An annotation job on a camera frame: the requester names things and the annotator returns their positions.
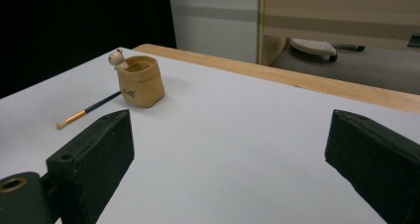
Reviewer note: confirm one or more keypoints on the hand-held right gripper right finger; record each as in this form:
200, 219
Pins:
379, 158

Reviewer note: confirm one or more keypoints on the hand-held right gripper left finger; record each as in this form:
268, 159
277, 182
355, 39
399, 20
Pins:
95, 151

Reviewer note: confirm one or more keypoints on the tan pen holder with bear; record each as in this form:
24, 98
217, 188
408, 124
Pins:
142, 82

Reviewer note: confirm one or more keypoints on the black bar on floor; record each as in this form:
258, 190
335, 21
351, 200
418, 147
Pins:
350, 47

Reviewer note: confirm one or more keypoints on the wooden table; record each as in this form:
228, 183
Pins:
297, 77

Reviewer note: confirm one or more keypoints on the dark box on floor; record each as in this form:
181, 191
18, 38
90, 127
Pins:
414, 40

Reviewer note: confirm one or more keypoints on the office chair base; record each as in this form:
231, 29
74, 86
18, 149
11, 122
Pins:
312, 46

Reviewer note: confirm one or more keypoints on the white table sheet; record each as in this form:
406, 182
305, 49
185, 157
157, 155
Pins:
231, 134

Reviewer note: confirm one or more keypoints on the wooden desk furniture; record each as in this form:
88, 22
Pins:
336, 16

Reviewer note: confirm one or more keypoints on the white cabinet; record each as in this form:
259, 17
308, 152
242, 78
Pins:
214, 25

